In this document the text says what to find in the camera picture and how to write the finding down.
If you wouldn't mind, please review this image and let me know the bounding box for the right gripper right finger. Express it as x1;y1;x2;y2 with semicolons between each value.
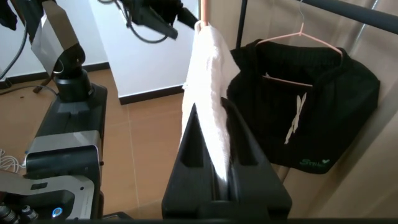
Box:
221;96;293;218

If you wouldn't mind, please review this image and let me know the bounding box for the white cable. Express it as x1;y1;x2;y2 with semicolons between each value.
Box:
0;148;26;174

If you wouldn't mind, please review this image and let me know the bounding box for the pink clothes hanger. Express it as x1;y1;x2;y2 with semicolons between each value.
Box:
255;2;344;88
200;0;210;28

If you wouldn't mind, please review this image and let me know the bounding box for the black clothes rack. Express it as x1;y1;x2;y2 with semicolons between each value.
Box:
235;0;398;49

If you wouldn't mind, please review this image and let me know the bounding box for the white garment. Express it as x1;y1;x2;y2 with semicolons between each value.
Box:
181;20;241;183

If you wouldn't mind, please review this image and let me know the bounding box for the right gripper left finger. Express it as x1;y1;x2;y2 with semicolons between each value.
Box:
161;102;218;218

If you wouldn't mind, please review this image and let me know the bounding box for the black garment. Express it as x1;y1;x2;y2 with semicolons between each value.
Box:
226;39;381;175

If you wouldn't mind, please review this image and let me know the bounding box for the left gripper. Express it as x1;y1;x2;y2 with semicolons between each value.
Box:
124;0;200;40

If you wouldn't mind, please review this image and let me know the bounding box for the black cable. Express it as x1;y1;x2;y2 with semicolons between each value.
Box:
0;24;29;82
99;0;170;44

